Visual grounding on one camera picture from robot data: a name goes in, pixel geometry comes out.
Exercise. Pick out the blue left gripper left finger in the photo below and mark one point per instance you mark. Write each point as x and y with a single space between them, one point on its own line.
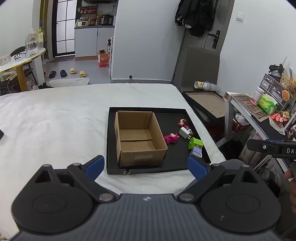
94 167

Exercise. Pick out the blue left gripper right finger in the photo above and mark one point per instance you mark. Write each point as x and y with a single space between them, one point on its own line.
198 167

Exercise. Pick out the cream white toy figure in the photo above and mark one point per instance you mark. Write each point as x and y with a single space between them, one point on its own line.
196 151

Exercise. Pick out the green cube toy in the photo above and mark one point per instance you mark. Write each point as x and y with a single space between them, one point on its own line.
194 142

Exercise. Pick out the magenta dinosaur costume figurine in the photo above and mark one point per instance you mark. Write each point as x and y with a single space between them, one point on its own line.
171 138

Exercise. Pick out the white charger plug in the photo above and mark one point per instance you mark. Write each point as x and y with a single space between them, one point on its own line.
186 133

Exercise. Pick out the brown haired girl figurine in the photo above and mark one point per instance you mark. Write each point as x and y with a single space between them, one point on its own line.
184 123

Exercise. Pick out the brown cardboard box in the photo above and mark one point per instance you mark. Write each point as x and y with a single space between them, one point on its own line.
139 139

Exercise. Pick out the person right hand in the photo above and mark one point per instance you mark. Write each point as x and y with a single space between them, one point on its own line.
292 186

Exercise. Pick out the black shallow tray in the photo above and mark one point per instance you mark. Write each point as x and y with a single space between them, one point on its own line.
177 153

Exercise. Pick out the green tissue pack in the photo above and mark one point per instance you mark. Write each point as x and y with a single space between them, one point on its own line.
268 104

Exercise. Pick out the grey drawer organizer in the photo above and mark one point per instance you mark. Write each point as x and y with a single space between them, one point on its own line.
271 85

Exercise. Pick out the black framed cork board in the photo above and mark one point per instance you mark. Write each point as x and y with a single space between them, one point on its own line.
207 105

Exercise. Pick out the white bed blanket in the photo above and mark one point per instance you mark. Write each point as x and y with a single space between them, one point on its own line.
65 125

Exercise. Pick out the white shelf rack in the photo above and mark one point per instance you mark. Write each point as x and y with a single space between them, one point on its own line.
264 129

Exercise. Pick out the stacked paper cups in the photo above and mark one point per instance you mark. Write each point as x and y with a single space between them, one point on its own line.
204 85

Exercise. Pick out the white floor mat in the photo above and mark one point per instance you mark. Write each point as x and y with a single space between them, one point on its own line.
81 81

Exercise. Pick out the yellow slipper right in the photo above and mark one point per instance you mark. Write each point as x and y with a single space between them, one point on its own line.
82 74

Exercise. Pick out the yellow slipper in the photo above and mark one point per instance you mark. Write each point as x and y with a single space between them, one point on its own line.
82 74
72 70

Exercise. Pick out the yellow slipper left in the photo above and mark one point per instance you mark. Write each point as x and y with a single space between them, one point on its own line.
72 70

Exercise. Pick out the black slipper right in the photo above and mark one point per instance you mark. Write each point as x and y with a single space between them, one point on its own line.
63 73

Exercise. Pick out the black slipper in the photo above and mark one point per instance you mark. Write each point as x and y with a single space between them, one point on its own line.
52 74
63 73

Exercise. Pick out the black slipper left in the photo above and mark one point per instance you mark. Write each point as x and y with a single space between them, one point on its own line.
52 74

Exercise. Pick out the grey padded panel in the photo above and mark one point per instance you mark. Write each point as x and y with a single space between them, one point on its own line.
197 64

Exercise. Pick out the orange cardboard box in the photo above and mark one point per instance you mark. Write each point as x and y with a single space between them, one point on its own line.
103 58

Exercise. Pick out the white kitchen cabinet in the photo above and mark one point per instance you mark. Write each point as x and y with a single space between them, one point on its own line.
89 40

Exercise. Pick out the round white yellow table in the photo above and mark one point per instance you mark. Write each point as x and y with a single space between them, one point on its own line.
18 66

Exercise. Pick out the clear glass jar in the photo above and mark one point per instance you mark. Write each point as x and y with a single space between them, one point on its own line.
32 44

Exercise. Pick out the black framed glass door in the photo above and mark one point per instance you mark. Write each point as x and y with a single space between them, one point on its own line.
63 27

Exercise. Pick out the black hanging jacket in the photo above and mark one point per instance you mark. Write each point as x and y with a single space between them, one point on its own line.
197 16

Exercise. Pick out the black door lock handle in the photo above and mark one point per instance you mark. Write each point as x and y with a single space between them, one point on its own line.
215 38

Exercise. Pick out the white wall switch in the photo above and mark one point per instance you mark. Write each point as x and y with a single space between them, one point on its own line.
240 17

